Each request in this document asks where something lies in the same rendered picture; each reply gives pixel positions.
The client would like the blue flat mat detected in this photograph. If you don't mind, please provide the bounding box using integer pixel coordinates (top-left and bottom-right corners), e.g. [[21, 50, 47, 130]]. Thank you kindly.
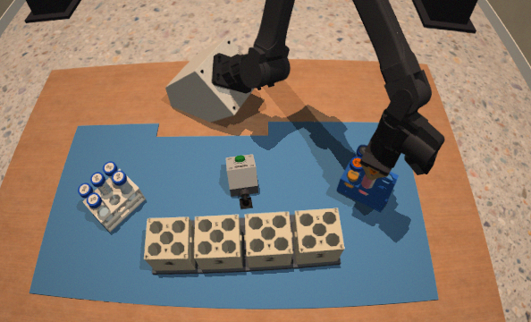
[[29, 122, 439, 309]]

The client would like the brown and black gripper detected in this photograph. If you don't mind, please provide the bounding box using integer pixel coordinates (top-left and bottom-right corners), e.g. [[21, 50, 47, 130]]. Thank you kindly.
[[360, 130, 400, 181]]

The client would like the blue tube rack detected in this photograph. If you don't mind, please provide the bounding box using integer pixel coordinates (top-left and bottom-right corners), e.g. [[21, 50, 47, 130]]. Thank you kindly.
[[337, 163, 399, 213]]

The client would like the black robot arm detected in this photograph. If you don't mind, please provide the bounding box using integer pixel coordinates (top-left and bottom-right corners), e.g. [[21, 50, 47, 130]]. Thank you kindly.
[[212, 0, 445, 175]]

